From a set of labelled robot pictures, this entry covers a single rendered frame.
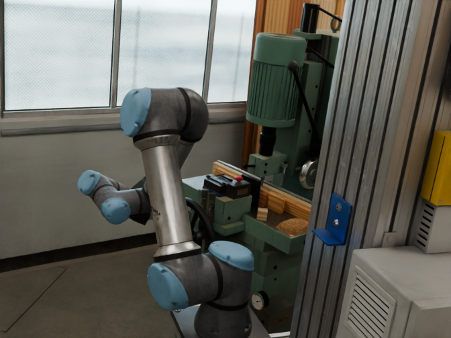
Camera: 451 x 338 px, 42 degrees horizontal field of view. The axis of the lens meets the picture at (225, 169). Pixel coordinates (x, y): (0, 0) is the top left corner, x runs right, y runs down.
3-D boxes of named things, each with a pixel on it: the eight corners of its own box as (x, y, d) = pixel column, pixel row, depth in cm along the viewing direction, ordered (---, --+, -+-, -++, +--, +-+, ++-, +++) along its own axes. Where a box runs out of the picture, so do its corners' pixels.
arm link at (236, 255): (259, 300, 151) (266, 252, 147) (215, 312, 143) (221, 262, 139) (232, 278, 160) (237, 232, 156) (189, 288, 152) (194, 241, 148)
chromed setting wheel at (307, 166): (295, 190, 220) (300, 158, 216) (316, 185, 228) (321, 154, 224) (301, 192, 218) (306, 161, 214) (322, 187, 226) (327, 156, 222)
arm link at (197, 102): (213, 76, 156) (155, 190, 189) (178, 77, 150) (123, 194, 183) (233, 108, 151) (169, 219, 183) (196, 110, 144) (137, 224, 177)
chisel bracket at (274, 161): (246, 176, 221) (249, 153, 219) (272, 170, 231) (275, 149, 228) (260, 182, 216) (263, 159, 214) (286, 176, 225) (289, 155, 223)
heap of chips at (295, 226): (273, 227, 200) (274, 218, 199) (297, 219, 209) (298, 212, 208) (291, 236, 194) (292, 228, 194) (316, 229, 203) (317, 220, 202)
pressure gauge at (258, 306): (248, 310, 203) (251, 289, 201) (256, 306, 206) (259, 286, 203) (261, 318, 199) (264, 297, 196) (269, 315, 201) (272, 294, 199)
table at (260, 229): (156, 197, 230) (158, 183, 228) (216, 185, 250) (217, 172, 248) (269, 262, 188) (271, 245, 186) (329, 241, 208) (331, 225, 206)
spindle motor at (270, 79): (235, 118, 216) (245, 31, 206) (269, 115, 227) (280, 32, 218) (270, 131, 204) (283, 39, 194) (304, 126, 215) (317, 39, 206)
